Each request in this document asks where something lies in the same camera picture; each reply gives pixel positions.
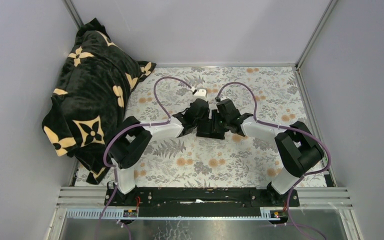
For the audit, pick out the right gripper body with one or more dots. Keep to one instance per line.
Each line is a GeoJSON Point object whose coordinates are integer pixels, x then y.
{"type": "Point", "coordinates": [227, 121]}

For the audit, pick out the black paper box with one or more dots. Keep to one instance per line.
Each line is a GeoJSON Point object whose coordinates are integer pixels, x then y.
{"type": "Point", "coordinates": [211, 128]}

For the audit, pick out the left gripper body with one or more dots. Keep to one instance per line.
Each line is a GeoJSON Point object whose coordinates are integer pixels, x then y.
{"type": "Point", "coordinates": [203, 117]}

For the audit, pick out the black floral blanket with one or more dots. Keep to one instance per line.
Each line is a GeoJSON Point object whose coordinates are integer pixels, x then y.
{"type": "Point", "coordinates": [91, 96]}

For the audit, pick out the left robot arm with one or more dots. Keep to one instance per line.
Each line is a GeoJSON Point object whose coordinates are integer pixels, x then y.
{"type": "Point", "coordinates": [125, 146]}

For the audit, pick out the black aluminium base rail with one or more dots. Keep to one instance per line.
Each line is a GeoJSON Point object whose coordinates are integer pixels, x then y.
{"type": "Point", "coordinates": [209, 203]}

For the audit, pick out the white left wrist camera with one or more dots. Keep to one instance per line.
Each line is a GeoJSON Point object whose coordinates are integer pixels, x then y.
{"type": "Point", "coordinates": [200, 93]}

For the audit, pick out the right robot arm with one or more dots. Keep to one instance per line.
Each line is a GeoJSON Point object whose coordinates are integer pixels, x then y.
{"type": "Point", "coordinates": [298, 149]}

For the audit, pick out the floral tablecloth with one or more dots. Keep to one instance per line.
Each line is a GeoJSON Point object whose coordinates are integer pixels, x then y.
{"type": "Point", "coordinates": [237, 161]}

